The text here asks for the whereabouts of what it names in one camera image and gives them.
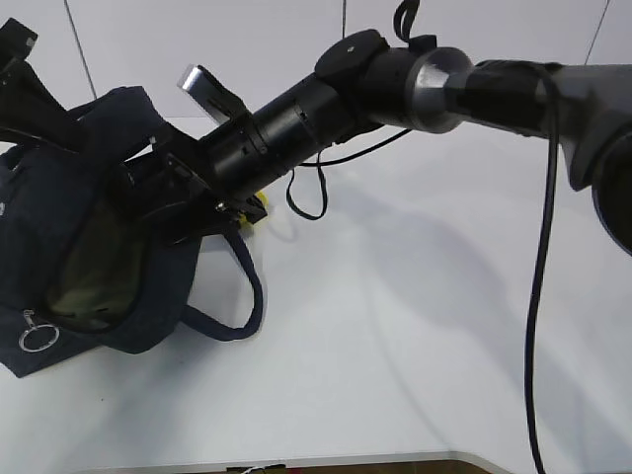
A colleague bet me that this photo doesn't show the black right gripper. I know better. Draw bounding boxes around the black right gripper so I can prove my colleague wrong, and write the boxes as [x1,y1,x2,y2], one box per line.
[107,111,265,245]

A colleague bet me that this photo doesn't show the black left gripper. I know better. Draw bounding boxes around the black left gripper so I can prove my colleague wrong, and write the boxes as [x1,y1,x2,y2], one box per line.
[1,18,90,154]

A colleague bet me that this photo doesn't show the yellow lemon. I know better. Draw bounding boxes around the yellow lemon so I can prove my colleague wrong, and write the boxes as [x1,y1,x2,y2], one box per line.
[235,192,269,227]

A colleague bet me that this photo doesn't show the dark blue lunch bag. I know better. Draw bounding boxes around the dark blue lunch bag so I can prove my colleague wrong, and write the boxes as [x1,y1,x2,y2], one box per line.
[1,86,267,377]

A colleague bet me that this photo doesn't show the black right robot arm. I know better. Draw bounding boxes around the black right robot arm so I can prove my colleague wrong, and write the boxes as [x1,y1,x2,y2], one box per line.
[109,30,631,250]

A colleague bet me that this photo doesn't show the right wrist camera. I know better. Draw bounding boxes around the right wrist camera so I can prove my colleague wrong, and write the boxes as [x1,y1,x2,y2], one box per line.
[178,64,249,125]

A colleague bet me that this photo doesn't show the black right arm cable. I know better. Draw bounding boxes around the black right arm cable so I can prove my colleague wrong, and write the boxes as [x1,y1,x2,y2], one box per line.
[284,0,564,474]

